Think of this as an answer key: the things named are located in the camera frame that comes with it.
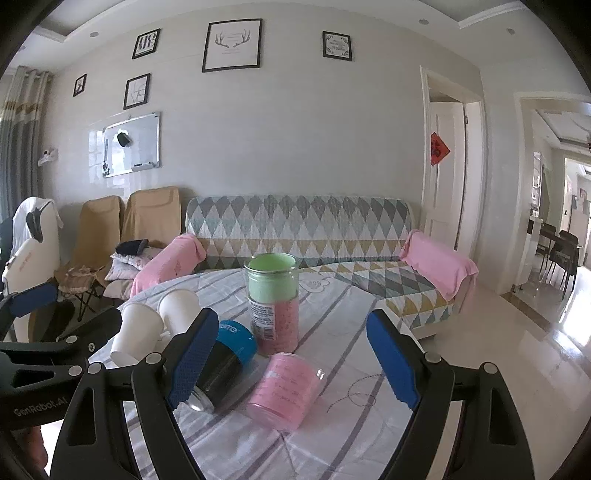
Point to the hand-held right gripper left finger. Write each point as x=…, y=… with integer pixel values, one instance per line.
x=191, y=362

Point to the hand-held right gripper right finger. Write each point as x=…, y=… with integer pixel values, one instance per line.
x=392, y=357

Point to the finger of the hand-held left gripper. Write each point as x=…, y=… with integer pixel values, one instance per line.
x=99, y=325
x=32, y=299

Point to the pink translucent cup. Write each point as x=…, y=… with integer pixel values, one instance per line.
x=281, y=392

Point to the person's left forearm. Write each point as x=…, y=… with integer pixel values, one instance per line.
x=30, y=450

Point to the white paper cup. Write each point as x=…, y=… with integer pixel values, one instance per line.
x=136, y=327
x=178, y=307

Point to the black cup with blue band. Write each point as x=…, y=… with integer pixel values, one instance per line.
x=231, y=357

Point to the green and pink labelled cup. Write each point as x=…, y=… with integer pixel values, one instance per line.
x=272, y=300

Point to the white gaming chair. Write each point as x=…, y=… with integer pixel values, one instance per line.
x=34, y=267

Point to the beige cloth bundle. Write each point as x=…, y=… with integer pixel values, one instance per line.
x=78, y=281

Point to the white floral pillow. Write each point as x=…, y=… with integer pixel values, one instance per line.
x=134, y=265

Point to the white striped tablecloth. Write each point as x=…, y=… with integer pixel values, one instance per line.
x=332, y=323

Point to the black cloth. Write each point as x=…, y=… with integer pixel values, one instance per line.
x=130, y=247

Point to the pink towel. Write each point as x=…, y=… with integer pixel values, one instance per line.
x=438, y=263
x=161, y=267

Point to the tan folding chair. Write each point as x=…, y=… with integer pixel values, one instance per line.
x=154, y=212
x=99, y=230

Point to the grey curtain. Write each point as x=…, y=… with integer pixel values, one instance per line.
x=23, y=138

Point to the sofa with diamond-pattern cover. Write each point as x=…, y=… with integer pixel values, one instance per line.
x=300, y=221

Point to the white door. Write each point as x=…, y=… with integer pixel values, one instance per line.
x=445, y=184

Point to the black dining chair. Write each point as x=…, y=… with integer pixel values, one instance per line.
x=565, y=254

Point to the red door decoration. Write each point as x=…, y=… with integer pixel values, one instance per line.
x=439, y=148

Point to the tiny framed picture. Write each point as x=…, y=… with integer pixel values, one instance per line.
x=80, y=85

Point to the framed line-drawing picture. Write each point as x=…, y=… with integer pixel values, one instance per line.
x=137, y=91

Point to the small framed black picture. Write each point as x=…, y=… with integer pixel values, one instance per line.
x=146, y=44

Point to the large framed antler picture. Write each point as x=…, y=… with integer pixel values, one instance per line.
x=232, y=45

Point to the small framed wreath picture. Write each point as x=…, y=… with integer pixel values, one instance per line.
x=337, y=45

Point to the white wall device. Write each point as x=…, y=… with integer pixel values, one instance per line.
x=47, y=156

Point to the wall whiteboard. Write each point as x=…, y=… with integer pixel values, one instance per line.
x=138, y=143

